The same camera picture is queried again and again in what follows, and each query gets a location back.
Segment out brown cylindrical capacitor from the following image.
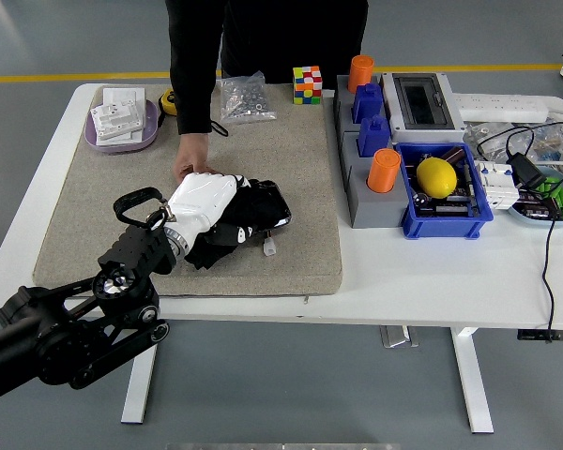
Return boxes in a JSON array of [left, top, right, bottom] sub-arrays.
[[439, 145, 466, 166]]

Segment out white circuit breaker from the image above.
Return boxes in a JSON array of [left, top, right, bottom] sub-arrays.
[[473, 159, 522, 211]]

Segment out brown terminal strip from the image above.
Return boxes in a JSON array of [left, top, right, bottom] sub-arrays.
[[515, 189, 563, 221]]

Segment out metal floor socket plate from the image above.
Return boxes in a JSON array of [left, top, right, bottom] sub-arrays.
[[379, 325, 418, 349]]

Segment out grey-brown mat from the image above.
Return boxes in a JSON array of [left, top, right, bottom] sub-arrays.
[[32, 82, 344, 299]]

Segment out black strip under table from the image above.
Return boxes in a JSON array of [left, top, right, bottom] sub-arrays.
[[517, 329, 563, 343]]

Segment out black rag with red patch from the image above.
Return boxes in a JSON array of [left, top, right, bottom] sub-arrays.
[[182, 180, 282, 271]]

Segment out purple tray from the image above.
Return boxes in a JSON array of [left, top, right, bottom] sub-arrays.
[[83, 97, 160, 154]]

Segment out green terminal blocks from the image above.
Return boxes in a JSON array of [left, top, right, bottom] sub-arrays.
[[537, 176, 563, 221]]

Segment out blue plastic bin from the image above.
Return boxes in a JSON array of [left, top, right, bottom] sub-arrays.
[[393, 142, 495, 241]]

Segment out person's right hand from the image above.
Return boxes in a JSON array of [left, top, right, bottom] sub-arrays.
[[173, 132, 220, 185]]

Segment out orange cylinder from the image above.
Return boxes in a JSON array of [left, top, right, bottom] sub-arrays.
[[366, 148, 403, 194], [347, 54, 375, 94]]

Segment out white table leg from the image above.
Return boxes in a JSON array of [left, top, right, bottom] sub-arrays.
[[449, 326, 495, 435], [120, 317, 163, 426]]

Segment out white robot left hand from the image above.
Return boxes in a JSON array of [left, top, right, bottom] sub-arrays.
[[166, 172, 255, 246]]

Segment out yellow tape measure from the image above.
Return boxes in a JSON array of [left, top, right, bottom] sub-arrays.
[[158, 87, 179, 128]]

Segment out clear bag of small parts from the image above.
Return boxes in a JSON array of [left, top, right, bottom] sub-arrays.
[[464, 119, 563, 163]]

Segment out white electrical distribution box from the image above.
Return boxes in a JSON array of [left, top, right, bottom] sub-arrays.
[[379, 71, 468, 144]]

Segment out yellow lemon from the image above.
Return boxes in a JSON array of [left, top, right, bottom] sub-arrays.
[[416, 157, 460, 198]]

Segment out black power adapter with cord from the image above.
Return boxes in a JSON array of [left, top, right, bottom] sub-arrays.
[[476, 120, 563, 344]]

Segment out white power strip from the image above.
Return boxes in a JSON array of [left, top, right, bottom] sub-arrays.
[[452, 93, 550, 124]]

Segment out blue block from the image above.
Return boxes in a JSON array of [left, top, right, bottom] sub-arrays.
[[358, 114, 393, 158], [353, 82, 385, 125]]

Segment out colourful puzzle cube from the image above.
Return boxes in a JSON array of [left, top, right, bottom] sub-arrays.
[[293, 65, 324, 106]]

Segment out clear bag of screws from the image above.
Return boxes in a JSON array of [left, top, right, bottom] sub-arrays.
[[214, 69, 278, 125]]

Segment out light blue dish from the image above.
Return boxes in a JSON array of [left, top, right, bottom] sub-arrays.
[[507, 164, 563, 230]]

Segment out person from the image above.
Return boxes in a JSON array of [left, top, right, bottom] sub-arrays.
[[165, 0, 370, 90]]

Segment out white wall switch plate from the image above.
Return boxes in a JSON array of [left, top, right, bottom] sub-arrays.
[[96, 128, 144, 145], [101, 86, 147, 130], [90, 100, 145, 141]]

